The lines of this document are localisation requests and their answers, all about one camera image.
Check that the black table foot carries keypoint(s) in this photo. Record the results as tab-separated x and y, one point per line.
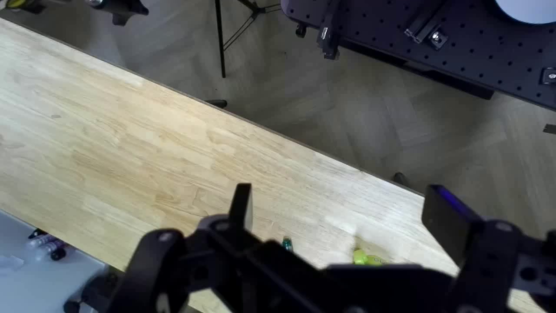
217	103
401	180

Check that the yellow-green mug cup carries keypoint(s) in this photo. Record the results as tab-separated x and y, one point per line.
363	257

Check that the white round plate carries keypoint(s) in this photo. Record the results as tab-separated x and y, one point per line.
530	10

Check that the black perforated breadboard table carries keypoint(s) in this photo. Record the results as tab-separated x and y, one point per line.
474	41

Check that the black tripod stand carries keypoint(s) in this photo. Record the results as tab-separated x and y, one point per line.
219	36

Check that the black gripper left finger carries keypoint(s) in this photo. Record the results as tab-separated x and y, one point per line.
162	272

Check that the black floor stand foot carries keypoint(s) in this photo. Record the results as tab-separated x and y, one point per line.
92	293

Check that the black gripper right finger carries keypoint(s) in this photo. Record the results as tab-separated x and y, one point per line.
497	262

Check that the black equipment base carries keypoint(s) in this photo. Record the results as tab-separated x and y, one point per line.
118	10

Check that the metal bracket on breadboard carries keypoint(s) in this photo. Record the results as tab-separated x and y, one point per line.
428	29

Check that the black clamp post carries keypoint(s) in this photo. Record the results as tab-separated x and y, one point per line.
330	32

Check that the small metal mounting block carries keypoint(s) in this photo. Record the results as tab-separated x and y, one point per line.
549	76

